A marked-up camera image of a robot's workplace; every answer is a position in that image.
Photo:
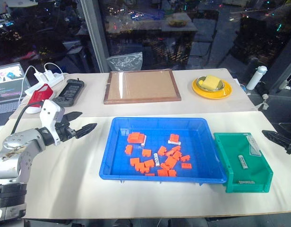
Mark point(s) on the yellow plate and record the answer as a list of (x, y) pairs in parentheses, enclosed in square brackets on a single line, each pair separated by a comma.
[(225, 92)]

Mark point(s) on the small yellow item in bowl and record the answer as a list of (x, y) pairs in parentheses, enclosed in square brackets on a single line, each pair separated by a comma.
[(200, 82)]

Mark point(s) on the white power strip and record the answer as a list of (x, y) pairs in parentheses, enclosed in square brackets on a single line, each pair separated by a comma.
[(53, 81)]

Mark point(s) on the black handheld device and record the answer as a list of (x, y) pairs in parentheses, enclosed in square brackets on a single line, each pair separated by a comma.
[(70, 92)]

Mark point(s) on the clear plastic label sleeve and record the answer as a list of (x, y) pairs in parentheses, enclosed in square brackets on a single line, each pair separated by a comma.
[(254, 146)]

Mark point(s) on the red and white shoe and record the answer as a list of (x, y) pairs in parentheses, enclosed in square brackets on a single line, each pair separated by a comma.
[(39, 97)]

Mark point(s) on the grey background chair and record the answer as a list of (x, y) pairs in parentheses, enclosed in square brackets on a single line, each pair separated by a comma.
[(203, 35)]

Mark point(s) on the long orange building block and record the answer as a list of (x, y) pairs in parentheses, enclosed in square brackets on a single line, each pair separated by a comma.
[(173, 150)]

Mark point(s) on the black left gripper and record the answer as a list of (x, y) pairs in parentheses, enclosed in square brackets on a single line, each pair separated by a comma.
[(65, 132)]

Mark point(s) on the white charger plug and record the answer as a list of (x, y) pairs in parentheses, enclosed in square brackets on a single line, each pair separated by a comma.
[(39, 76), (49, 75)]

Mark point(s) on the silver metal bowl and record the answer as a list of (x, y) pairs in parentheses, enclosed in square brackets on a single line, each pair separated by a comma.
[(221, 85)]

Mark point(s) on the flat orange building block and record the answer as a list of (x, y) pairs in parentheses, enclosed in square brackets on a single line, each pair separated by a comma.
[(186, 165), (149, 174)]

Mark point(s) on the brown wooden picture frame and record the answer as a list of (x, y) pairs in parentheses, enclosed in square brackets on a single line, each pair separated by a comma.
[(145, 86)]

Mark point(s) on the grey laptop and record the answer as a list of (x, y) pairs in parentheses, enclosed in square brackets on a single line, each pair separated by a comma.
[(6, 94)]

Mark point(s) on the grey window frame post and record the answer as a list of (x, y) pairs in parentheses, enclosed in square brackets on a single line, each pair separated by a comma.
[(94, 35)]

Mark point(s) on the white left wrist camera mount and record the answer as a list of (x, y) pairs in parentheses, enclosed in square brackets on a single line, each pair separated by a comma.
[(49, 111)]

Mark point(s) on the white water bottle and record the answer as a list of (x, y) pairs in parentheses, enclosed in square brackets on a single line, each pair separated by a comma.
[(255, 78)]

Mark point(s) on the clear plastic bag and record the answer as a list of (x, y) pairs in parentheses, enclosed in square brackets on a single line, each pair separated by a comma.
[(124, 62)]

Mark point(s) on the large orange building block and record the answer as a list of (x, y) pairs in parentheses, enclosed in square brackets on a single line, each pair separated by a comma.
[(135, 137)]

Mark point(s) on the green plastic bin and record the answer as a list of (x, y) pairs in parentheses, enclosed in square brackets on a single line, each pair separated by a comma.
[(233, 151)]

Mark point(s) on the blue plastic tray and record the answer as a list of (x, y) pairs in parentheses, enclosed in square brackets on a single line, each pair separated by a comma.
[(199, 146)]

